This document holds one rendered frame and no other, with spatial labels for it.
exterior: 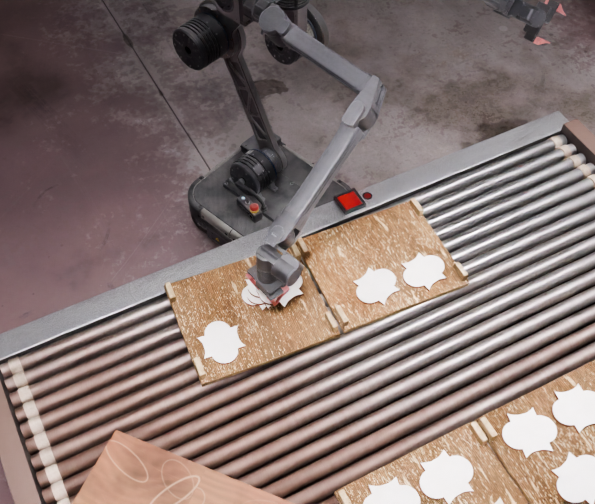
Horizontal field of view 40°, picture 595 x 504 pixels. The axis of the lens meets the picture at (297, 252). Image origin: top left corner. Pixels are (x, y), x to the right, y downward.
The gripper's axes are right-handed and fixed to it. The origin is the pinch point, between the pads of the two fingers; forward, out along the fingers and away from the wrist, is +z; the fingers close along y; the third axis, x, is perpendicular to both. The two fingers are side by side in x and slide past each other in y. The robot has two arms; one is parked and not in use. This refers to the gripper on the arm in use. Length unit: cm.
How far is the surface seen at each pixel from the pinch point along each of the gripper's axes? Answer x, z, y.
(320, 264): -20.8, 4.1, 1.1
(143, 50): -88, 94, 224
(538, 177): -100, 4, -17
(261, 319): 4.7, 4.7, -2.9
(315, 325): -5.9, 4.6, -14.2
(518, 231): -78, 5, -27
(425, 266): -43.9, 3.0, -19.7
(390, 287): -30.7, 3.2, -18.6
